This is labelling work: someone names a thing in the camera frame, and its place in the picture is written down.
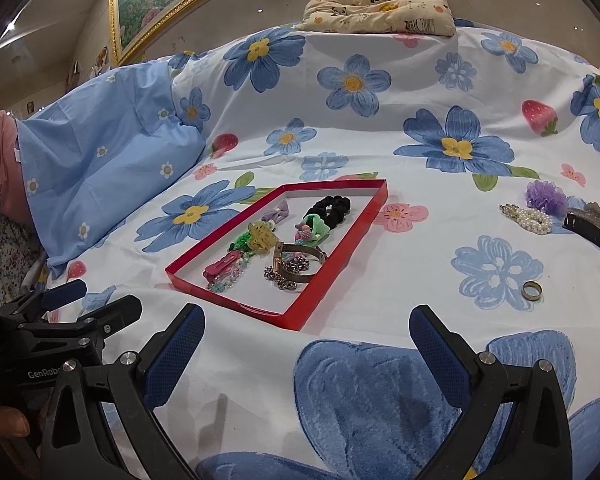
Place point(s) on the red shallow box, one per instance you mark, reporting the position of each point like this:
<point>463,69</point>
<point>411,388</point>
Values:
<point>352,207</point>

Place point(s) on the pink colourful hair clip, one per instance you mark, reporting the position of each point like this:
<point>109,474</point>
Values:
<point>302,234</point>

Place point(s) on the floral print cloth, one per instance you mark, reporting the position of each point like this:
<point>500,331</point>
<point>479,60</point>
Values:
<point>10,260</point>

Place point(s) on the panda print cushion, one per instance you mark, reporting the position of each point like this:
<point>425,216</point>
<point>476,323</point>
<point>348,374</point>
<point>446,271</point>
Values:
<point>375,10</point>

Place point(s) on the black scrunchie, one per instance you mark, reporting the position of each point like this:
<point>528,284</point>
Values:
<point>330,207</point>

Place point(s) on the floral bed sheet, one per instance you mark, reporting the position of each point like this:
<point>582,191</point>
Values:
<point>380,135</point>

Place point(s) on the purple bow hair clip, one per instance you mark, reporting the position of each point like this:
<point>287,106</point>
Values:
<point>275,212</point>

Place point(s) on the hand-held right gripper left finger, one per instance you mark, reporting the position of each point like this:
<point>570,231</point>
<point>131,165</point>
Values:
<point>172,360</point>

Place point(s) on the light blue pillow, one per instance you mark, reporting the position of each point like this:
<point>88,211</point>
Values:
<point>105,160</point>

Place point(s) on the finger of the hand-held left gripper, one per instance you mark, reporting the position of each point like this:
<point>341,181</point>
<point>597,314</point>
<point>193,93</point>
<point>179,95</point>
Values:
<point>62,294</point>
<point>115,312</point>

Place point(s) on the yellow claw clip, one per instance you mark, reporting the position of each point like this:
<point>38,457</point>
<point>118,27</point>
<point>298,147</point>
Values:
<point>260,235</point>

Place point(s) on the person's left hand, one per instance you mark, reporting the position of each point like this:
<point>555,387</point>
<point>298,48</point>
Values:
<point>7,420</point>

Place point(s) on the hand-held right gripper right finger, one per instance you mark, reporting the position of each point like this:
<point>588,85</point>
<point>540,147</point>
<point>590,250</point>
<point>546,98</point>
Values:
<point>440,355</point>

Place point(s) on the gold framed picture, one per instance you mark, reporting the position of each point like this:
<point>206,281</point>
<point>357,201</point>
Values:
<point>145,5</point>

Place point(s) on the pearl hair clip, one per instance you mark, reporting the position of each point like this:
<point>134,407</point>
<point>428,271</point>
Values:
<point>530,220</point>

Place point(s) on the black glitter claw clip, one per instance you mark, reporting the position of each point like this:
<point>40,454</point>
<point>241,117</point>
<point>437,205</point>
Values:
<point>587,222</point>

